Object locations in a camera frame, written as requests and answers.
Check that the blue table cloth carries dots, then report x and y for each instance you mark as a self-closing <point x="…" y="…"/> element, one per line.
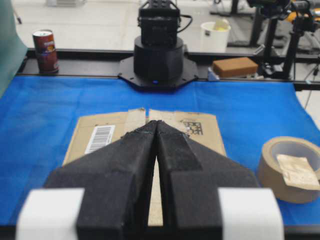
<point x="39" y="114"/>

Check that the white waste bin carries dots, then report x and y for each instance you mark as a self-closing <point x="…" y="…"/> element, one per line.
<point x="214" y="36"/>

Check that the red drink can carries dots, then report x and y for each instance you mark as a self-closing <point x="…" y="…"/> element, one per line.
<point x="45" y="51"/>

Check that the green sheet at left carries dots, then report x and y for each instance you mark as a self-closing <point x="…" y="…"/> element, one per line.
<point x="12" y="48"/>

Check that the black table edge rail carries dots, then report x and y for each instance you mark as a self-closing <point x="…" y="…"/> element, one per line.
<point x="106" y="64"/>

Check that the brown rectangular block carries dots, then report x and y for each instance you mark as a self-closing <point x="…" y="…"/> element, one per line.
<point x="234" y="67"/>

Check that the brown packing tape roll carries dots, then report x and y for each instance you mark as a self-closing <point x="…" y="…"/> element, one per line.
<point x="290" y="166"/>

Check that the cardboard box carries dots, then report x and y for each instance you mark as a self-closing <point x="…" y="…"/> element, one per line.
<point x="97" y="131"/>

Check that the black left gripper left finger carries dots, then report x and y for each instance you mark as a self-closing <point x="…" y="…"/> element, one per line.
<point x="103" y="195"/>

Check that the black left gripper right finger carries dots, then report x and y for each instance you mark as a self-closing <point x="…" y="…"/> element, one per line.
<point x="208" y="196"/>

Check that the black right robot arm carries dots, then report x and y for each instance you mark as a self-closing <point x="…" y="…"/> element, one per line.
<point x="159" y="57"/>

